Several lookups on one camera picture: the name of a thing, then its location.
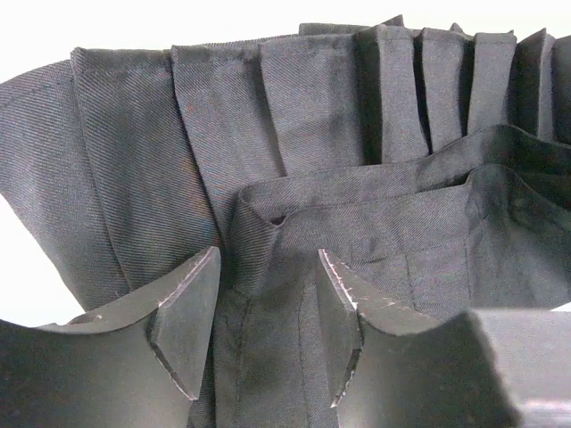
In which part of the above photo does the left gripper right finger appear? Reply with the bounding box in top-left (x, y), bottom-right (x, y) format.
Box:
top-left (316, 251), bottom-right (570, 427)

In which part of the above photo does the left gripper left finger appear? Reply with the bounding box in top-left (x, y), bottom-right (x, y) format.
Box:
top-left (1, 247), bottom-right (220, 428)

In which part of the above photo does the black pleated skirt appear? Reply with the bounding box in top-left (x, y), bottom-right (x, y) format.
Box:
top-left (1, 18), bottom-right (570, 427)

